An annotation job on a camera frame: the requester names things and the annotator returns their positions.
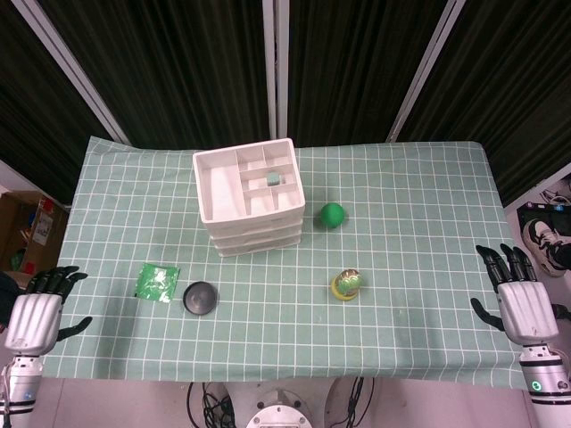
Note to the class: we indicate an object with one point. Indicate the black white sneaker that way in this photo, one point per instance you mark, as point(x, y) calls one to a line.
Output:
point(544, 245)

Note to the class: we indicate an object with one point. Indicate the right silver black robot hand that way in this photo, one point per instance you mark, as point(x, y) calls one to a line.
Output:
point(526, 307)

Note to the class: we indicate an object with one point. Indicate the clear plastic drawer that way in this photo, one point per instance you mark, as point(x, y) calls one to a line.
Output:
point(261, 249)
point(256, 227)

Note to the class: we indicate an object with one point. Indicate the white drawer organizer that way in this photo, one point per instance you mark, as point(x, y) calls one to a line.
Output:
point(223, 196)

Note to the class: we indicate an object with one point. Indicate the yellow-green tape roll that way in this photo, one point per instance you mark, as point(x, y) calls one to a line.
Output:
point(347, 284)

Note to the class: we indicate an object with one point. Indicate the black round lid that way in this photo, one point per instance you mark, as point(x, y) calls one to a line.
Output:
point(201, 299)

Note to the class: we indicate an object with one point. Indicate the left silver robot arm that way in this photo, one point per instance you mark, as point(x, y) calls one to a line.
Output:
point(22, 383)

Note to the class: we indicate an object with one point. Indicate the brown cardboard box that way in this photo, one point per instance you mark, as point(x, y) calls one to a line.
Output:
point(27, 232)

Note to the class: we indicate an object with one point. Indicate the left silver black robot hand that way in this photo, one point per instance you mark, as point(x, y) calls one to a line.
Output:
point(33, 316)

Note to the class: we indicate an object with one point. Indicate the green foil packet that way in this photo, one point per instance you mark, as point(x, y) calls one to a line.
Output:
point(156, 283)

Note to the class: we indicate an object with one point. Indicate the white frame post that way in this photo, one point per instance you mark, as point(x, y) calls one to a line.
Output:
point(424, 76)
point(76, 76)
point(276, 67)

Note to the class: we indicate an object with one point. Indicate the green ball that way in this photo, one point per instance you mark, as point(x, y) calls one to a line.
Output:
point(333, 216)

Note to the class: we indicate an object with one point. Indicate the green checked tablecloth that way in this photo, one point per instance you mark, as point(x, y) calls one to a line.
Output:
point(401, 223)

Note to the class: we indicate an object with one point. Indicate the grey round robot base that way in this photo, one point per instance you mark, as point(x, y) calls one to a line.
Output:
point(278, 412)

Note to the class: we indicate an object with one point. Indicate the teal eraser cube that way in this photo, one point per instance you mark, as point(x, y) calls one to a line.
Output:
point(272, 179)

